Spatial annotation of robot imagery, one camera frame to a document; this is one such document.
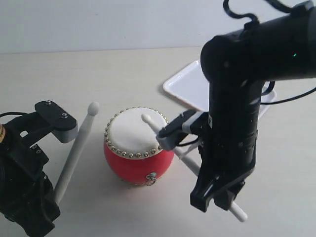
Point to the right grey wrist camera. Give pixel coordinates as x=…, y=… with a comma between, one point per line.
x=188, y=122

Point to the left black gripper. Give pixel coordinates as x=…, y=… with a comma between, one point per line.
x=25, y=191

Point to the small red drum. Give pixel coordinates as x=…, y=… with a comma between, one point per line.
x=131, y=149

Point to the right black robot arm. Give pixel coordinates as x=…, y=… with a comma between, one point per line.
x=237, y=65

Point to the white plastic tray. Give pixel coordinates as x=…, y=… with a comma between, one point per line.
x=189, y=86

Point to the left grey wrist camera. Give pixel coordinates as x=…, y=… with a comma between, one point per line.
x=63, y=125

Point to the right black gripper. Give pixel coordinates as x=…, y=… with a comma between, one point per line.
x=228, y=158

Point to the white drumstick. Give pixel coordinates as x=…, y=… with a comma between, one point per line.
x=192, y=165
x=75, y=152

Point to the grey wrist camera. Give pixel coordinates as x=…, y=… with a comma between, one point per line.
x=188, y=122
x=63, y=125

